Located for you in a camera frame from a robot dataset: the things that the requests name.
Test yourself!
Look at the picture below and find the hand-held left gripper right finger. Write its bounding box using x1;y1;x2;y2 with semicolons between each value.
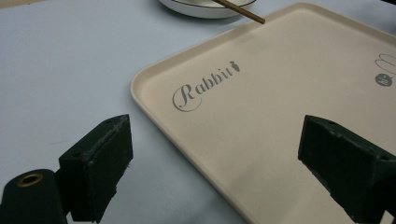
297;114;396;224

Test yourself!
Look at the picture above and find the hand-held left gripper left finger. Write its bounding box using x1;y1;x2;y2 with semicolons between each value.
58;114;134;224

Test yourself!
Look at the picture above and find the beige plastic tray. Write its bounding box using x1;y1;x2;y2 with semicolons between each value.
130;2;396;224

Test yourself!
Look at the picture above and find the brown wooden chopstick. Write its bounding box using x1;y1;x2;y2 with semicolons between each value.
212;0;266;25

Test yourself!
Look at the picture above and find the white plate with dark rim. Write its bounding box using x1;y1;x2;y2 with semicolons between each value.
158;0;258;20

